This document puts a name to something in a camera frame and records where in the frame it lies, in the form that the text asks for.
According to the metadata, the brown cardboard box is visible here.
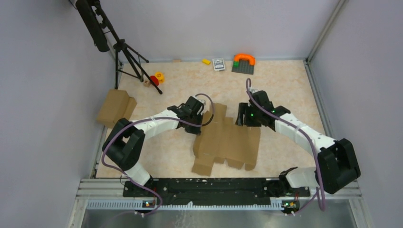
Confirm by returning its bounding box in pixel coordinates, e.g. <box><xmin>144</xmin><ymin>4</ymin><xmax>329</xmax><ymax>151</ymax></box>
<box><xmin>96</xmin><ymin>89</ymin><xmax>137</xmax><ymax>129</ymax></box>
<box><xmin>192</xmin><ymin>103</ymin><xmax>261</xmax><ymax>176</ymax></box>

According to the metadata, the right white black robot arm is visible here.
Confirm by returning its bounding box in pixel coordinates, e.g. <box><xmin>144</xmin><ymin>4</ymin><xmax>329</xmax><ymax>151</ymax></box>
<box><xmin>235</xmin><ymin>90</ymin><xmax>361</xmax><ymax>196</ymax></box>

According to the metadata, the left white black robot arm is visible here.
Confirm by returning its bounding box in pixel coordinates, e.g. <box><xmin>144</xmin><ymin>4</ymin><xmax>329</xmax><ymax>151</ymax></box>
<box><xmin>101</xmin><ymin>96</ymin><xmax>206</xmax><ymax>196</ymax></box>

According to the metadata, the playing card deck box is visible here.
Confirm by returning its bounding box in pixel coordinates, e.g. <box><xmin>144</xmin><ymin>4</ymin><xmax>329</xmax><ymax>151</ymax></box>
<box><xmin>212</xmin><ymin>58</ymin><xmax>226</xmax><ymax>71</ymax></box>

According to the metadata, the folded brown cardboard box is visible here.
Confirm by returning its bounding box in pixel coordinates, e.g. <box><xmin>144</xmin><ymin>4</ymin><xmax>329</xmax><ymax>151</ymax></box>
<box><xmin>96</xmin><ymin>89</ymin><xmax>137</xmax><ymax>129</ymax></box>

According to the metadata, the yellow round toy disc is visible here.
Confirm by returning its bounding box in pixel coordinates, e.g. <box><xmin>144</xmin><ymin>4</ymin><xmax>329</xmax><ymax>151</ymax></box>
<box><xmin>154</xmin><ymin>72</ymin><xmax>165</xmax><ymax>83</ymax></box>

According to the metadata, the red round toy disc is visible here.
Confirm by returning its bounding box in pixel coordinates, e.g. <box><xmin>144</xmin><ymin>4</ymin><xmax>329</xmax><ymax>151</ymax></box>
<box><xmin>150</xmin><ymin>76</ymin><xmax>160</xmax><ymax>86</ymax></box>

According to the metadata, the grey building baseplate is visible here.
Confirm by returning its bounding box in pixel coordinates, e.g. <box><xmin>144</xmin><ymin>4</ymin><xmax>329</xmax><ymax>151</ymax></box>
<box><xmin>231</xmin><ymin>60</ymin><xmax>254</xmax><ymax>75</ymax></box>

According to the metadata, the yellow small block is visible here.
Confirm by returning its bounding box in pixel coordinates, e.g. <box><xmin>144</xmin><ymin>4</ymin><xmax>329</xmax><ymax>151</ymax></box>
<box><xmin>202</xmin><ymin>58</ymin><xmax>211</xmax><ymax>65</ymax></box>

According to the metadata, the small wooden cube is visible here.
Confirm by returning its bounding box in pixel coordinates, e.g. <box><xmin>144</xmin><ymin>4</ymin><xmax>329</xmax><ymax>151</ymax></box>
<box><xmin>143</xmin><ymin>81</ymin><xmax>151</xmax><ymax>87</ymax></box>

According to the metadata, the orange arch block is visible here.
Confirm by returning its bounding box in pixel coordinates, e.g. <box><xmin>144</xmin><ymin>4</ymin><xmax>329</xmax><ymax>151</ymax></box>
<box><xmin>233</xmin><ymin>53</ymin><xmax>256</xmax><ymax>66</ymax></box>

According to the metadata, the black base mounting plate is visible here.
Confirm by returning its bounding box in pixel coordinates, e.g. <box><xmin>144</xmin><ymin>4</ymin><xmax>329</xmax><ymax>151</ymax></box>
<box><xmin>123</xmin><ymin>178</ymin><xmax>311</xmax><ymax>206</ymax></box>

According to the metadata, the aluminium frame rail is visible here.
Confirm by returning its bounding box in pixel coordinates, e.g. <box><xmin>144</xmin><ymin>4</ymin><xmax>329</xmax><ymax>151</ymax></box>
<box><xmin>67</xmin><ymin>176</ymin><xmax>372</xmax><ymax>228</ymax></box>

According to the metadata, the black camera tripod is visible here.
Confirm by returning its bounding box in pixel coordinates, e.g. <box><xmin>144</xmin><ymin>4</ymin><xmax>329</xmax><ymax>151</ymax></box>
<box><xmin>73</xmin><ymin>0</ymin><xmax>163</xmax><ymax>95</ymax></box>

